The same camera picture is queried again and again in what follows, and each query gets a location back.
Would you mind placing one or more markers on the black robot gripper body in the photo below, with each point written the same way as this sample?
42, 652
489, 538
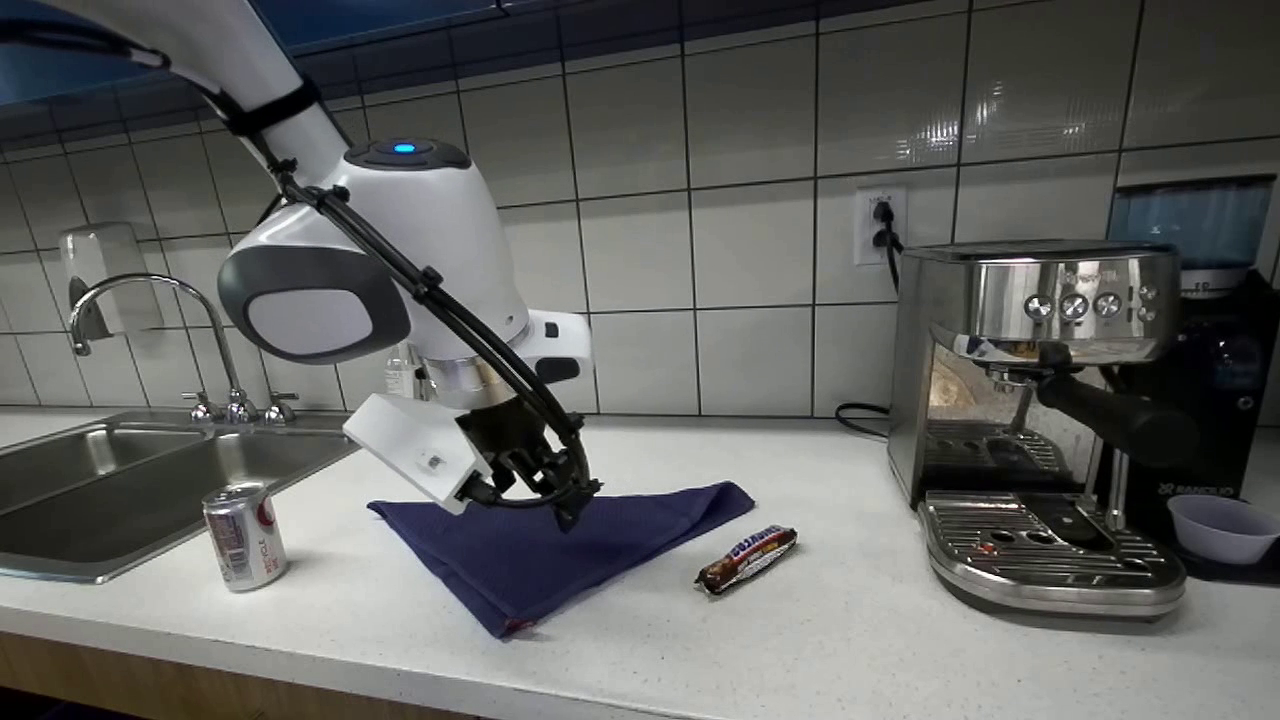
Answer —
526, 439

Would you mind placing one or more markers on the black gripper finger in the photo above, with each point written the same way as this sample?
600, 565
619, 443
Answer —
571, 494
522, 485

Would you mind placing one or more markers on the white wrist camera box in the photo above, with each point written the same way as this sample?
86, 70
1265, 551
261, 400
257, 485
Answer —
421, 443

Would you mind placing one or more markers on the stainless espresso machine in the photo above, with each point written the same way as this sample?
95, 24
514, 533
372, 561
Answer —
1008, 439

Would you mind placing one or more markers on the chrome sink faucet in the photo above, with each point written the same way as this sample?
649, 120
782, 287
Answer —
177, 344

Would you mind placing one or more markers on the dark blue towel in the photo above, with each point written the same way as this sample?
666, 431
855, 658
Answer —
514, 565

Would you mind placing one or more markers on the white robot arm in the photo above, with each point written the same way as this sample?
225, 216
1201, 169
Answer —
378, 247

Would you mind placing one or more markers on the white plastic cup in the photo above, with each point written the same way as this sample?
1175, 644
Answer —
1221, 529

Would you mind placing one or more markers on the stainless steel sink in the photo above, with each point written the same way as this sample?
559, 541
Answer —
100, 499

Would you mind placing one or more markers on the brown candy bar wrapper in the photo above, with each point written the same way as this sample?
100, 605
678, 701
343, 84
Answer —
751, 556

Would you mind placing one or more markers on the white wall outlet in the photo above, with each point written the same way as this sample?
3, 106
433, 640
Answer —
879, 225

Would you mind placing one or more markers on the silver soda can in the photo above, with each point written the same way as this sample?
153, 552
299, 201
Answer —
246, 538

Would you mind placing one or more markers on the black coffee grinder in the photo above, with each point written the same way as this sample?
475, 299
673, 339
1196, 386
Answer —
1218, 372

